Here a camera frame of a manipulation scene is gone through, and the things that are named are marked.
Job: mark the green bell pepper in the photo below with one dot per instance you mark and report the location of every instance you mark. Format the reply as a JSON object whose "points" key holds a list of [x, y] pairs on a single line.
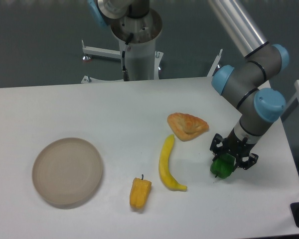
{"points": [[223, 166]]}

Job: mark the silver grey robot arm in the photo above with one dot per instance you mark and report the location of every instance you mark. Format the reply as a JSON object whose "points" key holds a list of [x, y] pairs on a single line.
{"points": [[242, 88]]}

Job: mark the triangular golden pastry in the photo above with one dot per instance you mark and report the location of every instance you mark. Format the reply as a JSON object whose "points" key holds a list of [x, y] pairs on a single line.
{"points": [[187, 127]]}

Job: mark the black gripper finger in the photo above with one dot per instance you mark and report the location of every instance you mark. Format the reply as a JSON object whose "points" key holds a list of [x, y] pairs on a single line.
{"points": [[245, 162], [217, 147]]}

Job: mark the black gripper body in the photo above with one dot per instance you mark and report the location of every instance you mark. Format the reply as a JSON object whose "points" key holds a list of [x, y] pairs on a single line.
{"points": [[237, 146]]}

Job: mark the yellow bell pepper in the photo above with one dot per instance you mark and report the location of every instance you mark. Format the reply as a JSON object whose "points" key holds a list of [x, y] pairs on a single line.
{"points": [[139, 193]]}

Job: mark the yellow banana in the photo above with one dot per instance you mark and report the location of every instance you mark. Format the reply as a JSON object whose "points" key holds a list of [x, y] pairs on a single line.
{"points": [[163, 166]]}

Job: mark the beige round plate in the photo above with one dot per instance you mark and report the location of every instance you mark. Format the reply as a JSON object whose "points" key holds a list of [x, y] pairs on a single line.
{"points": [[67, 172]]}

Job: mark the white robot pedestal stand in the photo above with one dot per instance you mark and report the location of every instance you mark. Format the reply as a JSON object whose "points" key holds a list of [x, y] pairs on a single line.
{"points": [[136, 31]]}

